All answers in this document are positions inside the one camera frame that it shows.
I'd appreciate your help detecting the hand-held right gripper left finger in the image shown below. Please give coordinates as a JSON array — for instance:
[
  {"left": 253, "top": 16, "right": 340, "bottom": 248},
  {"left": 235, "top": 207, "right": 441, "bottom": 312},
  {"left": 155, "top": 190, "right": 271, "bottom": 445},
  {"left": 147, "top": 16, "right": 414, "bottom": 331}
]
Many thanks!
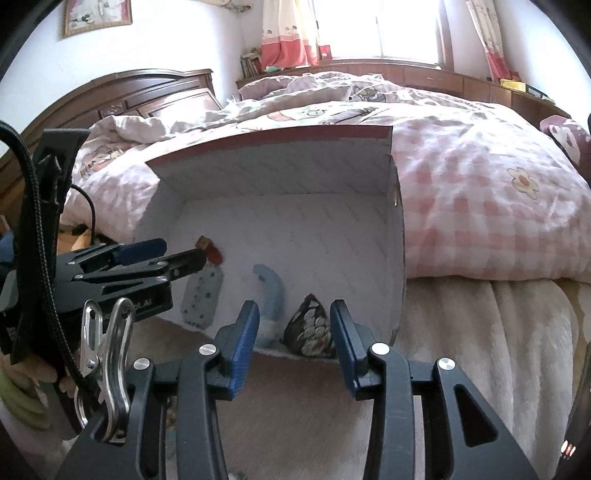
[{"left": 55, "top": 300, "right": 262, "bottom": 480}]

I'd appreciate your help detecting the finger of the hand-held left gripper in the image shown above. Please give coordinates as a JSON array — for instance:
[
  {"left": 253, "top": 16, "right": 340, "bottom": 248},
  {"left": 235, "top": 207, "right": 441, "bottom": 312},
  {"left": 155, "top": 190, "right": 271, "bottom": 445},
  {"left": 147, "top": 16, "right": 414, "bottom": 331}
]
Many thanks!
[
  {"left": 74, "top": 248, "right": 207, "bottom": 289},
  {"left": 58, "top": 239, "right": 168, "bottom": 278}
]

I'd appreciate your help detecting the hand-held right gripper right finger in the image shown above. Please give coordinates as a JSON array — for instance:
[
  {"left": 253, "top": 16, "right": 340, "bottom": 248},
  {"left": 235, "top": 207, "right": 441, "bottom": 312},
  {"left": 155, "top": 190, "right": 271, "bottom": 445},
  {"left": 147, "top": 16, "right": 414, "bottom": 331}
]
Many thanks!
[{"left": 329, "top": 299, "right": 541, "bottom": 480}]

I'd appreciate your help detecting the white cardboard box red rim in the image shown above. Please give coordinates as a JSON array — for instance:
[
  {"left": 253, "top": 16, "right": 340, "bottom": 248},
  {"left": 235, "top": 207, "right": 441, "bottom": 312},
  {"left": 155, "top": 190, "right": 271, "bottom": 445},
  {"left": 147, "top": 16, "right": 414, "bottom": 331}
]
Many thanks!
[{"left": 130, "top": 124, "right": 407, "bottom": 358}]

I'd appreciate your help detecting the dark patterned pouch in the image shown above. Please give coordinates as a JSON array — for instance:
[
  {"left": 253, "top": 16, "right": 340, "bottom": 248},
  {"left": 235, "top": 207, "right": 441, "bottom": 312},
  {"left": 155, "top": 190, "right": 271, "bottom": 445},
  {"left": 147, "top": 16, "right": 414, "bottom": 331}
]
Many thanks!
[{"left": 281, "top": 294, "right": 337, "bottom": 358}]

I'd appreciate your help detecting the orange cloth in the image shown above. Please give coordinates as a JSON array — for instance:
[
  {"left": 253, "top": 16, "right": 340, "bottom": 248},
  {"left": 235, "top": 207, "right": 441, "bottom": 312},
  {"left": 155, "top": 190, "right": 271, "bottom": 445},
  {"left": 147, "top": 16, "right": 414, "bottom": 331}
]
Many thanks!
[{"left": 58, "top": 224, "right": 116, "bottom": 252}]

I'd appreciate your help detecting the light blue plastic piece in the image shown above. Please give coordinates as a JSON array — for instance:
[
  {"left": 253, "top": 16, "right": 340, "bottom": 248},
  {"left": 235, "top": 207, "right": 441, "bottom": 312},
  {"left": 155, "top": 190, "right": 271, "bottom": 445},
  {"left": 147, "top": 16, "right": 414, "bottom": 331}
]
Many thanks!
[{"left": 252, "top": 264, "right": 287, "bottom": 349}]

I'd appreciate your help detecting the metal spring clip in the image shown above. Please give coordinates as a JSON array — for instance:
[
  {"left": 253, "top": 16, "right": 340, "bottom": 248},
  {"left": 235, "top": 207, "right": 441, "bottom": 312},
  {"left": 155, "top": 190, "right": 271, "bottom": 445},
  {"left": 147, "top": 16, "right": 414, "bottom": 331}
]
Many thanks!
[{"left": 74, "top": 298, "right": 137, "bottom": 441}]

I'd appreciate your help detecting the beige plush blanket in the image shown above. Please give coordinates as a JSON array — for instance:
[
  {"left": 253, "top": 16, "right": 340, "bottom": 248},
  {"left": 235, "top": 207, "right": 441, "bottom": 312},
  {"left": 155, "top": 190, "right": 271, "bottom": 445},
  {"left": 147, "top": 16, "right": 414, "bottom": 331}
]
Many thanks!
[{"left": 152, "top": 274, "right": 589, "bottom": 480}]

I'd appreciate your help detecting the yellow green cloth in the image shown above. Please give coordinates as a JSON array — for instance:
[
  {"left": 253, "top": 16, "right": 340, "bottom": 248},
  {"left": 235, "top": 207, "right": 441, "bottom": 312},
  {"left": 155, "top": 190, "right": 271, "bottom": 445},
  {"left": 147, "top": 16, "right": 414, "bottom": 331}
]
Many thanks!
[{"left": 0, "top": 355, "right": 51, "bottom": 430}]

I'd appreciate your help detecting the dark wooden headboard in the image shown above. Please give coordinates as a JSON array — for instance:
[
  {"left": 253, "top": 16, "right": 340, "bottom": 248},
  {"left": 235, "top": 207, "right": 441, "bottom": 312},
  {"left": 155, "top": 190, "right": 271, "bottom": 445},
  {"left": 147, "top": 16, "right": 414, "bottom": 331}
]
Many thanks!
[{"left": 0, "top": 69, "right": 222, "bottom": 204}]

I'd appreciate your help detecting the bed with pink quilt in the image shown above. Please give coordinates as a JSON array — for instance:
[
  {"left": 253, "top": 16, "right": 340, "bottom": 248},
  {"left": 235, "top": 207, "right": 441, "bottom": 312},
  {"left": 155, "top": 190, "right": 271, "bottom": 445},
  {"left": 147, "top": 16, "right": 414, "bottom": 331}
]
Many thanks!
[{"left": 65, "top": 69, "right": 591, "bottom": 282}]

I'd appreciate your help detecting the lavender pillow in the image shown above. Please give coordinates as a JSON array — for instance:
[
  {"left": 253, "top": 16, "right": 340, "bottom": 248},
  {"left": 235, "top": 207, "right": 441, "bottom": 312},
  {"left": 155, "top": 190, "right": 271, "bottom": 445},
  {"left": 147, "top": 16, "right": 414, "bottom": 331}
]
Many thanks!
[{"left": 240, "top": 71, "right": 352, "bottom": 100}]

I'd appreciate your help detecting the row of books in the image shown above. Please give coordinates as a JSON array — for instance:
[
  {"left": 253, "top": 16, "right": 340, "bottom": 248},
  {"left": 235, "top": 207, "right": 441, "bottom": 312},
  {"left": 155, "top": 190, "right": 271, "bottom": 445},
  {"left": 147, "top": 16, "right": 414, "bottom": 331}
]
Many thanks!
[{"left": 240, "top": 48, "right": 264, "bottom": 77}]

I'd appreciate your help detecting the pink patterned curtain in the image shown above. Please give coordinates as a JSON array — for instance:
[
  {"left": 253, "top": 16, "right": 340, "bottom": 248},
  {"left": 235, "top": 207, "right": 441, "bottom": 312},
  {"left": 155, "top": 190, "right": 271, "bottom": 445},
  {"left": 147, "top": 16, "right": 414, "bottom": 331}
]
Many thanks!
[
  {"left": 466, "top": 0, "right": 520, "bottom": 81},
  {"left": 261, "top": 0, "right": 333, "bottom": 68}
]

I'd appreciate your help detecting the wooden window ledge cabinet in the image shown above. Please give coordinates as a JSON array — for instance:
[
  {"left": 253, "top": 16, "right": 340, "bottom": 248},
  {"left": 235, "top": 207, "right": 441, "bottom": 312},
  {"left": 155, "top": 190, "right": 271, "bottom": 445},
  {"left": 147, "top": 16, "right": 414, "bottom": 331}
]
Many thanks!
[{"left": 235, "top": 58, "right": 573, "bottom": 121}]

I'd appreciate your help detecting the maroon printed cushion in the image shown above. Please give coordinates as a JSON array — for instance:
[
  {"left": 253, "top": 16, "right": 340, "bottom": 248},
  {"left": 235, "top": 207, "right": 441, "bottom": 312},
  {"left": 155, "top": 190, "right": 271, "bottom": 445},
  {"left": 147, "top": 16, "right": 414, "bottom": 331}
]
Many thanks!
[{"left": 539, "top": 115, "right": 591, "bottom": 185}]

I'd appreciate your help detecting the window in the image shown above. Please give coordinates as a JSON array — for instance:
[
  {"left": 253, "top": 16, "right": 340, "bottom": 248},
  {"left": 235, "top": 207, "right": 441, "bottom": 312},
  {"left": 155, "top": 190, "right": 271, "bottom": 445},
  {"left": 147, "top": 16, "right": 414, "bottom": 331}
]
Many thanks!
[{"left": 314, "top": 0, "right": 451, "bottom": 65}]

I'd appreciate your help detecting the thin black cable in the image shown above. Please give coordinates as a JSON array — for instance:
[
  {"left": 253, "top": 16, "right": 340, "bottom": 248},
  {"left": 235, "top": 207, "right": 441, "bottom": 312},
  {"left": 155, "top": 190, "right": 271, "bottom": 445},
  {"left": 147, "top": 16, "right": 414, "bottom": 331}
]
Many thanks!
[{"left": 69, "top": 184, "right": 99, "bottom": 245}]

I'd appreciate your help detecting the black braided cable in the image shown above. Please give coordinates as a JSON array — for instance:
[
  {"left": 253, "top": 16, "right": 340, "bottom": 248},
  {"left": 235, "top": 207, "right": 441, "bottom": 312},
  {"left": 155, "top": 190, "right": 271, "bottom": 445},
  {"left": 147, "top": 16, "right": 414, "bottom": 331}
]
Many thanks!
[{"left": 0, "top": 121, "right": 88, "bottom": 435}]

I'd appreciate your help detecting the framed wall picture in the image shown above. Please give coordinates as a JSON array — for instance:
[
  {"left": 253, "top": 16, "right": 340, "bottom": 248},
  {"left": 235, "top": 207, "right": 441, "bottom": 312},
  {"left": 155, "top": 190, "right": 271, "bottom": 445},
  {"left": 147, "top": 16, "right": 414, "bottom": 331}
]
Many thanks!
[{"left": 63, "top": 0, "right": 133, "bottom": 38}]

